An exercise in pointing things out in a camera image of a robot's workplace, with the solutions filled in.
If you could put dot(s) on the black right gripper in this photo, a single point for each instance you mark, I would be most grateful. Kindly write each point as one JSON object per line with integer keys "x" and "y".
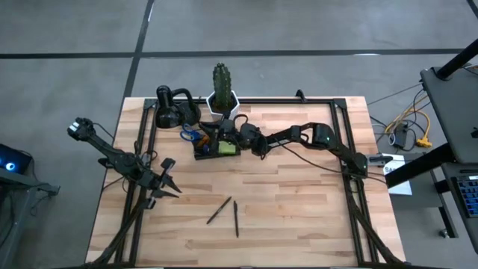
{"x": 229, "y": 130}

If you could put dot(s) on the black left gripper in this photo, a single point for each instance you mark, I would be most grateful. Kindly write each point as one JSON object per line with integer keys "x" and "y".
{"x": 157, "y": 181}

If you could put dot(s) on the green sticky note pad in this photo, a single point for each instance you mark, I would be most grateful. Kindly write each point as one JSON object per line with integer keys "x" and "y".
{"x": 227, "y": 148}

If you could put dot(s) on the purple binder clip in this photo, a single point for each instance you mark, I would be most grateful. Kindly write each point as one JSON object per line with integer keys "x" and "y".
{"x": 205, "y": 150}

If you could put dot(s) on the black pen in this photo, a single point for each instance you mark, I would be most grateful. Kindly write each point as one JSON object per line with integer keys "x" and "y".
{"x": 222, "y": 204}
{"x": 236, "y": 224}

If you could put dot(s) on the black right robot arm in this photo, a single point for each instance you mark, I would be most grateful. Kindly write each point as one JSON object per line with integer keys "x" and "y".
{"x": 325, "y": 136}

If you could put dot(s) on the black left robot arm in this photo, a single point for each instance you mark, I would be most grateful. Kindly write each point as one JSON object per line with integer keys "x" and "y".
{"x": 115, "y": 162}

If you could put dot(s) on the black desk organizer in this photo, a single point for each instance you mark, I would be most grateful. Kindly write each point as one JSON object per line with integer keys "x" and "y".
{"x": 213, "y": 155}

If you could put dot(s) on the white hexagonal plant pot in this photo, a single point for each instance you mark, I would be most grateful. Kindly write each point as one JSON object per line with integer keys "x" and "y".
{"x": 224, "y": 112}

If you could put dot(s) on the green cactus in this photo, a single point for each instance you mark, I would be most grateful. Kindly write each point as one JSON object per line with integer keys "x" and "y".
{"x": 222, "y": 86}

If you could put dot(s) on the black desk lamp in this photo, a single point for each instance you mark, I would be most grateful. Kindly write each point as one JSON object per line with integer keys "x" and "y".
{"x": 168, "y": 116}

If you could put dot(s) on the grey metal desk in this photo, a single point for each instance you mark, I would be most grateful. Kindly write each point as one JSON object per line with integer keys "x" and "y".
{"x": 18, "y": 179}

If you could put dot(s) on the black computer with blue light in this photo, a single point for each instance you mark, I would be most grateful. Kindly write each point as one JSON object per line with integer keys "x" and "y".
{"x": 15, "y": 160}

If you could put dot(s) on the black power strip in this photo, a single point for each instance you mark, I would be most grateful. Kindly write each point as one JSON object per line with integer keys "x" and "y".
{"x": 401, "y": 136}

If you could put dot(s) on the white paper sheet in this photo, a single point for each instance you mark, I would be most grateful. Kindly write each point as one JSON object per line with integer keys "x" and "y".
{"x": 401, "y": 187}

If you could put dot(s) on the black stand beam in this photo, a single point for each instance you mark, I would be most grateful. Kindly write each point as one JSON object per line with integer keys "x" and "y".
{"x": 418, "y": 168}

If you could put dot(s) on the black pole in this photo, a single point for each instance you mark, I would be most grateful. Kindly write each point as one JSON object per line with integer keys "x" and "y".
{"x": 457, "y": 60}

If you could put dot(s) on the dark grey side desk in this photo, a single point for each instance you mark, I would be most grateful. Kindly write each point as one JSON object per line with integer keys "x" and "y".
{"x": 452, "y": 224}

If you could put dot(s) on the black backlit keyboard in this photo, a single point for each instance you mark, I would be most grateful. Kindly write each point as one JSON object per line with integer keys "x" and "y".
{"x": 470, "y": 194}

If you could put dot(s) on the black aluminium frame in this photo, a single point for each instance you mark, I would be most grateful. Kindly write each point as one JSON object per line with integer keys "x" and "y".
{"x": 261, "y": 101}

